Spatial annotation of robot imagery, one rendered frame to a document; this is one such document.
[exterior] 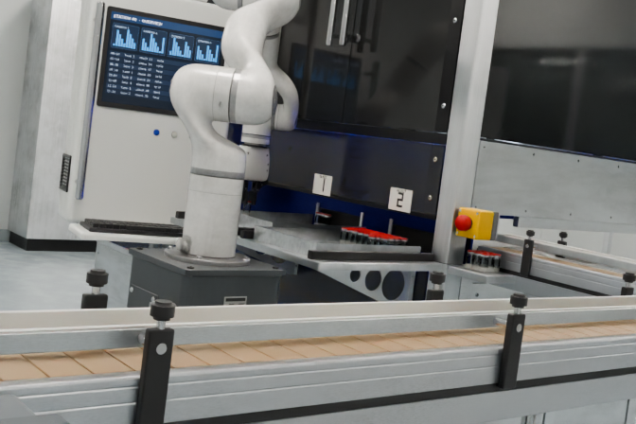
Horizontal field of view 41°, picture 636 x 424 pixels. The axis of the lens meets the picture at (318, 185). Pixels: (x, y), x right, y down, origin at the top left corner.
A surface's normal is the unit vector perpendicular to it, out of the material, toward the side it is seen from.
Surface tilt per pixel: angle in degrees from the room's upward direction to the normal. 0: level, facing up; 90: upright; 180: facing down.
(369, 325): 90
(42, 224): 90
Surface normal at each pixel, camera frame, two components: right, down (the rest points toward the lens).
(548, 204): 0.61, 0.12
